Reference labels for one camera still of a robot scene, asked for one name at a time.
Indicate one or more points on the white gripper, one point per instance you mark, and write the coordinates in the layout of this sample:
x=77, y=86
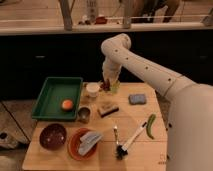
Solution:
x=110, y=70

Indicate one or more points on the dark grape bunch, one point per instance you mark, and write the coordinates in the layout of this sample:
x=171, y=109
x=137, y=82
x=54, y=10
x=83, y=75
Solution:
x=105, y=85

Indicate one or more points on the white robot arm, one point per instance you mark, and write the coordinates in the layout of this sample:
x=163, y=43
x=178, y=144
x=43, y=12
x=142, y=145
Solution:
x=190, y=121

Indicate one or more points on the green translucent cup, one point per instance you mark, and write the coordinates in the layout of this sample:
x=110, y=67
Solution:
x=114, y=87

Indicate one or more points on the white paper cup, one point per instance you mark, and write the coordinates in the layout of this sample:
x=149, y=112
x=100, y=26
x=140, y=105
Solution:
x=92, y=89

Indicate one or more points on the small metal cup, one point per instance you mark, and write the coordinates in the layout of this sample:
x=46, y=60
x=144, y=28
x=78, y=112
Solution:
x=84, y=114

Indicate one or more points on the blue sponge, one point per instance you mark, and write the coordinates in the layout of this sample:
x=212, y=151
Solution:
x=135, y=99

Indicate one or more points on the wooden block eraser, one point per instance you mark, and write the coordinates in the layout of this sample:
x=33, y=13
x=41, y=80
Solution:
x=107, y=109

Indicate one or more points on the red object on shelf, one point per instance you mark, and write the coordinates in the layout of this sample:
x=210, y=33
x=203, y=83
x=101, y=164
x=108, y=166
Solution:
x=101, y=20

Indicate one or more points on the orange fruit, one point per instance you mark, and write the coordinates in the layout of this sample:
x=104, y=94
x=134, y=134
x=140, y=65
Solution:
x=67, y=104

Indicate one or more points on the small metal spoon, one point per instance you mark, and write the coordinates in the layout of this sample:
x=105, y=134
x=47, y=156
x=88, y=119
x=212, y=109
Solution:
x=116, y=140

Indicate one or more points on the green plastic tray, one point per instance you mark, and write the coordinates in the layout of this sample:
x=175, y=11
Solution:
x=54, y=92

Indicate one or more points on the green chili pepper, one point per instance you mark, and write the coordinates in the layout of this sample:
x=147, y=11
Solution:
x=150, y=121

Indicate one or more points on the grey folded cloth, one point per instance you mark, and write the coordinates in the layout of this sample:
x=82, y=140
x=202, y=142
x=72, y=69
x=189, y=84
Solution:
x=88, y=140

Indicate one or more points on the dark purple bowl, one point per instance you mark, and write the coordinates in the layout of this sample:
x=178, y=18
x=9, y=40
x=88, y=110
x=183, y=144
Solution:
x=53, y=136

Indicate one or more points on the white handled brush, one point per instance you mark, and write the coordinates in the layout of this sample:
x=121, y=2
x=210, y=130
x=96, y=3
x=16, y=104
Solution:
x=122, y=149

